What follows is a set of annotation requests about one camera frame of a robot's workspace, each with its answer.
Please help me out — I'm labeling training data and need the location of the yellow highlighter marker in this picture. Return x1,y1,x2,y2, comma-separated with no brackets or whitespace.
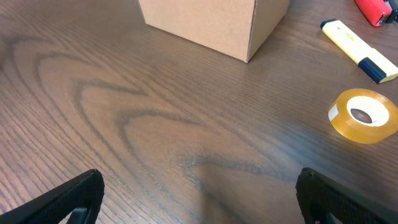
320,19,397,84

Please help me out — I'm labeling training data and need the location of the clear adhesive tape roll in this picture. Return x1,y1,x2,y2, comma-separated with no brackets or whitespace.
328,88,397,144

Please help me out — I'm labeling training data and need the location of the brown cardboard box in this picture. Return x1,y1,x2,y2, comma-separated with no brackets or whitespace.
139,0,290,63

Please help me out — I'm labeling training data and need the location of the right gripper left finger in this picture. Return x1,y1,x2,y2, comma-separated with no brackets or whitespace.
1,169,104,224

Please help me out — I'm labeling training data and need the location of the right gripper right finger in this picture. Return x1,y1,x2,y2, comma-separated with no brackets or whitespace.
295,167,397,224

